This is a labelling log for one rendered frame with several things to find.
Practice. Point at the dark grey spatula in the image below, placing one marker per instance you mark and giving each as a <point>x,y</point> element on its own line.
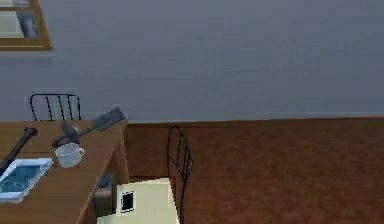
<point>108,120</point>

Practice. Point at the white mug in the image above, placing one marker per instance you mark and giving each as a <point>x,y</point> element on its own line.
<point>68,156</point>

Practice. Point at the brown wooden table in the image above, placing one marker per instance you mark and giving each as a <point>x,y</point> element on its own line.
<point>66,190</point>

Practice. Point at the black long stick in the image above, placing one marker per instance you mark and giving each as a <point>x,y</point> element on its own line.
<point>18,146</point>

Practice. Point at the white framed blue tray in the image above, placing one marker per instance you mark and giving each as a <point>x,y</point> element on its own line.
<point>23,176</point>

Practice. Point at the wooden framed wall picture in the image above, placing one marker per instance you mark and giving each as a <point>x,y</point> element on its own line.
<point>40,42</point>

